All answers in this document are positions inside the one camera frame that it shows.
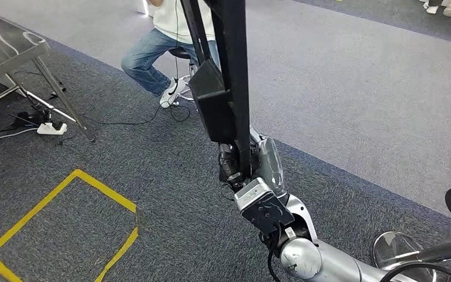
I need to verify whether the black plastic licence plate bracket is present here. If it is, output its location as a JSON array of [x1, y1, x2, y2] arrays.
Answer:
[[180, 0, 252, 178]]

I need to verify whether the stainless steel workbench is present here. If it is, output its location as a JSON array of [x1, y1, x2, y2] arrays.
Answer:
[[0, 8, 96, 143]]

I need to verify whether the person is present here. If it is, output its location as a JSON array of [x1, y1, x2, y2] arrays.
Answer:
[[422, 0, 451, 18], [120, 0, 221, 109]]

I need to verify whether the white power strip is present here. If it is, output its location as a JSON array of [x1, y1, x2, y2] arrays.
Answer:
[[36, 121, 68, 136]]

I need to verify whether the yellow floor tape square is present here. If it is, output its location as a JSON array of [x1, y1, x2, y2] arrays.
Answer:
[[0, 169, 139, 282]]

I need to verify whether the black power adapter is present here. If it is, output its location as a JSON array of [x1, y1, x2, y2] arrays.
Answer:
[[11, 111, 52, 127]]

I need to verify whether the chrome round base disc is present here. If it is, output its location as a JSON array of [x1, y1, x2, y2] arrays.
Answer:
[[371, 231, 425, 270]]

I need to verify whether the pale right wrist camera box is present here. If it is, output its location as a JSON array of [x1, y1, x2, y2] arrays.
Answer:
[[233, 176, 296, 237]]

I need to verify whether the black floor cable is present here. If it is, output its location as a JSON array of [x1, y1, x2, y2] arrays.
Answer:
[[56, 103, 191, 127]]

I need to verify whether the thin black tether cable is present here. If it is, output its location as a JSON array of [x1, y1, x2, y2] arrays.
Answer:
[[172, 0, 180, 99]]

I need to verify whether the thin black wrist camera cable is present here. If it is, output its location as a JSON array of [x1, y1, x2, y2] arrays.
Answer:
[[265, 224, 285, 282]]

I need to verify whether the white floor cable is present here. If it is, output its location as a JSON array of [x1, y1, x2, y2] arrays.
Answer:
[[0, 127, 40, 142]]

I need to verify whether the black upper arm cable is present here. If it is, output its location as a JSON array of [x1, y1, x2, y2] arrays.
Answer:
[[378, 262, 451, 282]]

